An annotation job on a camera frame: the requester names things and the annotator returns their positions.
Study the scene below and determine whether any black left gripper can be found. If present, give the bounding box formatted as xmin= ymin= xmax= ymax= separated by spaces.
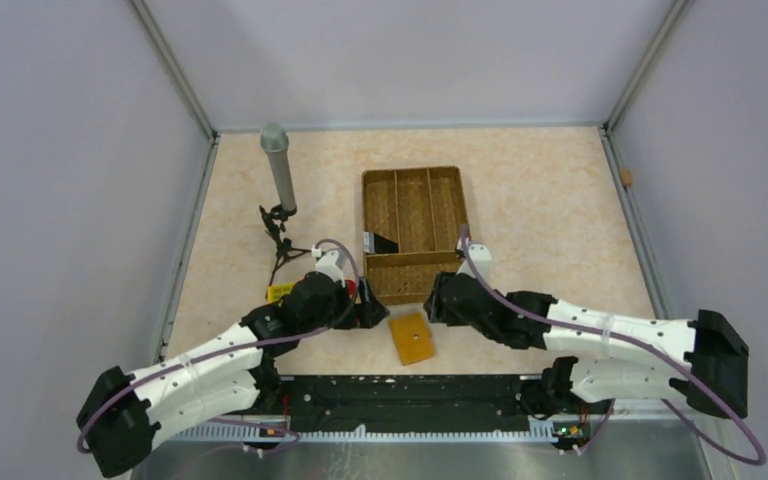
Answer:
xmin=300 ymin=275 xmax=387 ymax=334

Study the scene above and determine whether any yellow leather card holder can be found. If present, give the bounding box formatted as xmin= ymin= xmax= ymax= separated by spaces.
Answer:
xmin=388 ymin=312 xmax=435 ymax=366

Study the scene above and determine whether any stack of black cards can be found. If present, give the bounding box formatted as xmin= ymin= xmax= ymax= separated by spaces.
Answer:
xmin=363 ymin=231 xmax=400 ymax=255

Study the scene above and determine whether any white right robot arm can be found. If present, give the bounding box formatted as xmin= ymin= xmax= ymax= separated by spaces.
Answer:
xmin=423 ymin=244 xmax=749 ymax=419

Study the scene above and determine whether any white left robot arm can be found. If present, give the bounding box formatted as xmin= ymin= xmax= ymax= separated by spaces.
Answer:
xmin=76 ymin=245 xmax=389 ymax=478

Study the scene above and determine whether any red rounded toy block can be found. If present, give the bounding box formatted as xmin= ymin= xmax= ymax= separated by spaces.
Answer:
xmin=346 ymin=280 xmax=358 ymax=296

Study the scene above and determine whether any woven wicker divided tray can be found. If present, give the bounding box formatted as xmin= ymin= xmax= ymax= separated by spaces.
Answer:
xmin=361 ymin=166 xmax=469 ymax=305

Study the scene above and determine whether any yellow green window block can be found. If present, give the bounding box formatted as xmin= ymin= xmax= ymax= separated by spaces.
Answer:
xmin=266 ymin=283 xmax=295 ymax=303

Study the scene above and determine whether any grey microphone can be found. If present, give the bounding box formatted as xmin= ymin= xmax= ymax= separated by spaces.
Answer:
xmin=260 ymin=122 xmax=297 ymax=215

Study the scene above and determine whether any small brown corner object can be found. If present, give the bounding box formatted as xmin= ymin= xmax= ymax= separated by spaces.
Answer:
xmin=618 ymin=168 xmax=633 ymax=188

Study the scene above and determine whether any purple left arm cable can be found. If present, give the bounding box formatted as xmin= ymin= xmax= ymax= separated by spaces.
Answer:
xmin=76 ymin=238 xmax=363 ymax=458

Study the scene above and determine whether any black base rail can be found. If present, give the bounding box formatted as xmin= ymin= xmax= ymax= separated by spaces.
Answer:
xmin=251 ymin=374 xmax=597 ymax=439

